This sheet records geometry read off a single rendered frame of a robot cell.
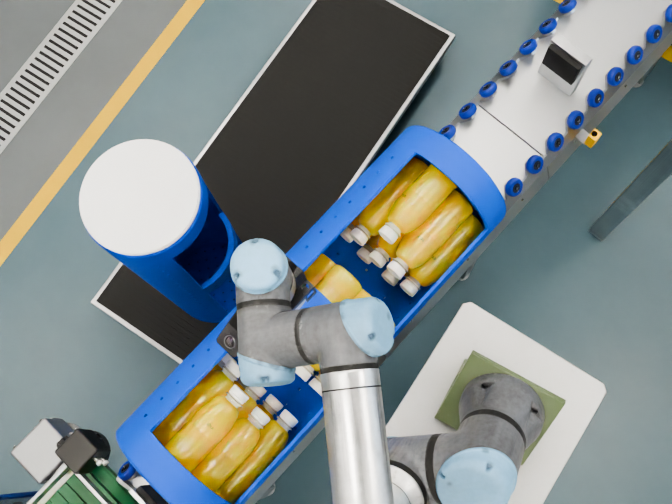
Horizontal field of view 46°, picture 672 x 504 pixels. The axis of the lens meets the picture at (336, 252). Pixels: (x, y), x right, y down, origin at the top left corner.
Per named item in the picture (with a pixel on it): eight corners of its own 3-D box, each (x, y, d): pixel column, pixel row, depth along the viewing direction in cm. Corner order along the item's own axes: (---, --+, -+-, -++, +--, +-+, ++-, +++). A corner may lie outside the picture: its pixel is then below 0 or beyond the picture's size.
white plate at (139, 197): (88, 267, 174) (90, 269, 175) (210, 238, 175) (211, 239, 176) (70, 154, 181) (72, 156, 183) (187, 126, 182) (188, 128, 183)
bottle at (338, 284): (368, 293, 157) (300, 366, 154) (348, 279, 163) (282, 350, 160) (351, 271, 153) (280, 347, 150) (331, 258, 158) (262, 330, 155)
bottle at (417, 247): (472, 215, 168) (411, 283, 165) (446, 194, 170) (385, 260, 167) (476, 204, 161) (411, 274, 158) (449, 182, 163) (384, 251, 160)
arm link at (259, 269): (227, 298, 103) (225, 236, 105) (241, 313, 113) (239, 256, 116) (287, 294, 103) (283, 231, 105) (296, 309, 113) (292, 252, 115)
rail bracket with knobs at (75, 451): (119, 456, 177) (104, 456, 167) (96, 480, 176) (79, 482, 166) (90, 425, 179) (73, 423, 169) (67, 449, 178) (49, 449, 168)
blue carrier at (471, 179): (497, 233, 180) (518, 191, 153) (230, 527, 167) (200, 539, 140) (404, 156, 187) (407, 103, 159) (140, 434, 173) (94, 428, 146)
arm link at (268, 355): (296, 377, 99) (291, 291, 101) (226, 386, 104) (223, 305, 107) (329, 380, 105) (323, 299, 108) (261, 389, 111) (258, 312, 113)
